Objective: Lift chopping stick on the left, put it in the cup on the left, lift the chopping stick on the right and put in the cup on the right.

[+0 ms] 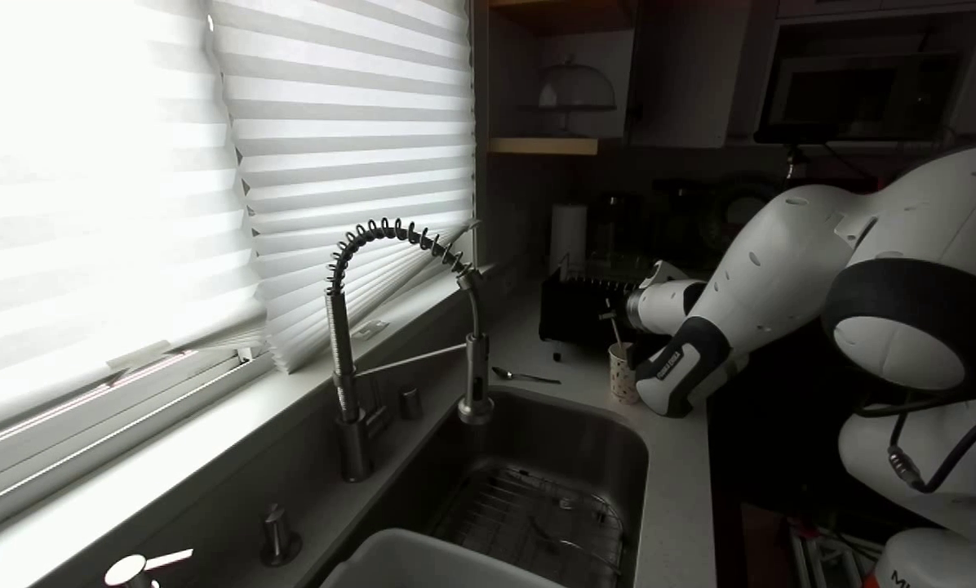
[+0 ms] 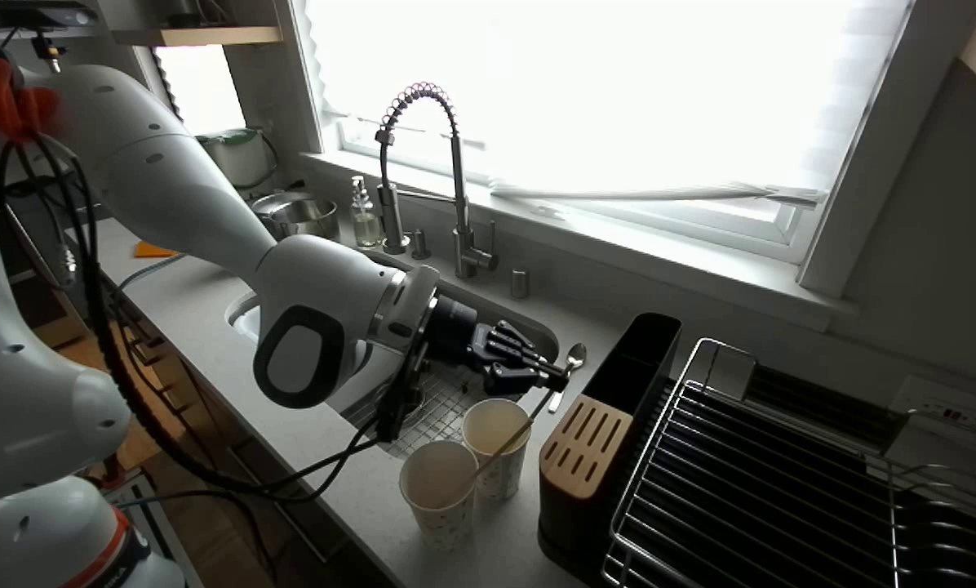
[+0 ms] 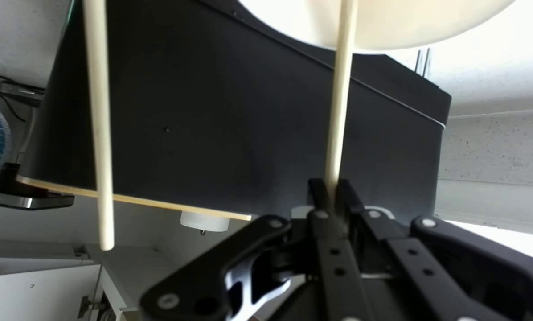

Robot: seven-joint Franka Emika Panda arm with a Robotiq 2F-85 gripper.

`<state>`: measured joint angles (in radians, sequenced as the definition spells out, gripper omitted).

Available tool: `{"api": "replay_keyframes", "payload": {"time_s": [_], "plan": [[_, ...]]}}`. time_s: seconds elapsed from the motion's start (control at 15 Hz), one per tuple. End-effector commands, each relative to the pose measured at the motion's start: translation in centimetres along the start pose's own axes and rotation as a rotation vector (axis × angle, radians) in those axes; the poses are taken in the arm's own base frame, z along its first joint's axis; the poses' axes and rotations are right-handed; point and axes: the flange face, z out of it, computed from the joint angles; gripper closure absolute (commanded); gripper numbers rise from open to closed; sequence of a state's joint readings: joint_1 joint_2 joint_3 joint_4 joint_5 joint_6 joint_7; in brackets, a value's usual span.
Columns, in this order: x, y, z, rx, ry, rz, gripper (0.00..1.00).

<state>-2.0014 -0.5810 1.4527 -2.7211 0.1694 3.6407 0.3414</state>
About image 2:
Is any metal bowl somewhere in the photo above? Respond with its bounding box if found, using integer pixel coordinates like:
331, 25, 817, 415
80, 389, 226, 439
251, 191, 347, 244

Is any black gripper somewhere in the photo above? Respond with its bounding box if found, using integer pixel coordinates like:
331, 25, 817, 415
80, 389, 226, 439
432, 298, 571, 398

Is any light wooden chopstick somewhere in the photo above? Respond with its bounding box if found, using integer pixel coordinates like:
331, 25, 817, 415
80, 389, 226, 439
468, 420, 535, 488
500, 382, 560, 451

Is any metal spoon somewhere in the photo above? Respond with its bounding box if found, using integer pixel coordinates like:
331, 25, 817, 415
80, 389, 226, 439
545, 343, 590, 418

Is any stainless steel sink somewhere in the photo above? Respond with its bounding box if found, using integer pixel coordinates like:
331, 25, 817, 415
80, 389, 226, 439
397, 253, 565, 462

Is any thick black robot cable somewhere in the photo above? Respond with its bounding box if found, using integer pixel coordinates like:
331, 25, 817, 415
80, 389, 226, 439
0, 126, 424, 506

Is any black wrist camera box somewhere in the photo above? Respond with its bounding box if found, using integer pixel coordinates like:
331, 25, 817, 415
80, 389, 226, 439
373, 354, 426, 445

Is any wooden shelf board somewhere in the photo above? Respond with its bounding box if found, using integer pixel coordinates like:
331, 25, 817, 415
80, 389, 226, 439
153, 22, 285, 50

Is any clear soap bottle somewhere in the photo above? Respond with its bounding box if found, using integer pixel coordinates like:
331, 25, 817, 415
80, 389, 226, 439
350, 173, 384, 253

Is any chrome spring kitchen faucet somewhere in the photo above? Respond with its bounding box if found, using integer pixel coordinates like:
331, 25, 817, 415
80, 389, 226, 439
373, 78, 500, 283

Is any white window frame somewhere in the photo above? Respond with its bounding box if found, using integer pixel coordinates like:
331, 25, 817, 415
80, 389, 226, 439
311, 0, 976, 306

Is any dark base cabinet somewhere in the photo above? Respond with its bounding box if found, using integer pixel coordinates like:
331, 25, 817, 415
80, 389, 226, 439
90, 271, 402, 588

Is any patterned white paper cup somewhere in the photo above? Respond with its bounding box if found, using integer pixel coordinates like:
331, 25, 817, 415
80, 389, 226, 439
460, 395, 535, 506
397, 436, 482, 547

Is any white container green rim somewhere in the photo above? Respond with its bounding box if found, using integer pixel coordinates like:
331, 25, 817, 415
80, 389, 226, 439
195, 126, 282, 192

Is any metal wire dish rack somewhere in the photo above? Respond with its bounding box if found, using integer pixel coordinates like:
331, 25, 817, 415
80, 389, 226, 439
596, 333, 976, 588

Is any black caddy with wooden insert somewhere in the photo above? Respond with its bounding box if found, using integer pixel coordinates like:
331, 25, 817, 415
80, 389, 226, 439
535, 311, 685, 581

